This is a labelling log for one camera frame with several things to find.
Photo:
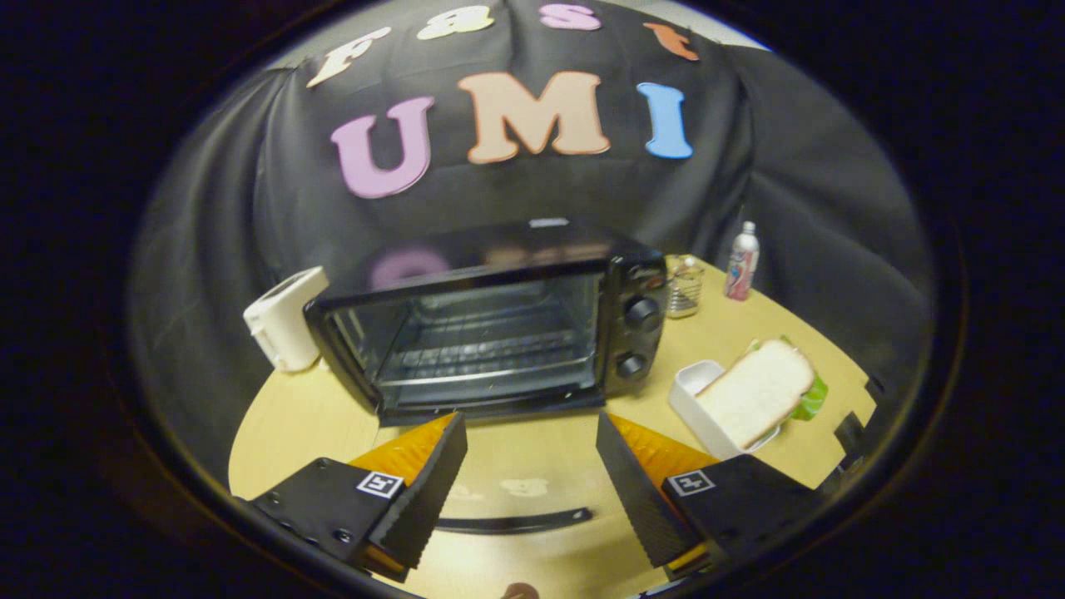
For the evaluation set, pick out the white bottle with pink label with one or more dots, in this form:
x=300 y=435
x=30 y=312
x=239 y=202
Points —
x=740 y=262

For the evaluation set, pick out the black backdrop cloth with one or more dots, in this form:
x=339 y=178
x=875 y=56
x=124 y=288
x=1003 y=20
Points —
x=516 y=183

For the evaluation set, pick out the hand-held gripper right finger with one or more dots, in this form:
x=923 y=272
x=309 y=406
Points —
x=632 y=491

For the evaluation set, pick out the sandwich with lettuce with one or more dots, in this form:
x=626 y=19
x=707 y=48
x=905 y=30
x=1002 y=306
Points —
x=761 y=387

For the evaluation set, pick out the clear glass jar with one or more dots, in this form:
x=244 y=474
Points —
x=684 y=287

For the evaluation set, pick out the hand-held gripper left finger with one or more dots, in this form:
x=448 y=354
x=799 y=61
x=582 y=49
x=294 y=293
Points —
x=428 y=491

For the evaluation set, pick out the white toaster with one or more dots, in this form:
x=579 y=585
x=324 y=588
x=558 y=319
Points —
x=283 y=320

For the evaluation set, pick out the black toaster oven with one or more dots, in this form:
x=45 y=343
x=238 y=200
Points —
x=491 y=333

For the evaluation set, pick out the white rectangular dish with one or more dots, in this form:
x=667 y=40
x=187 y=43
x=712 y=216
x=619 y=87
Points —
x=695 y=399

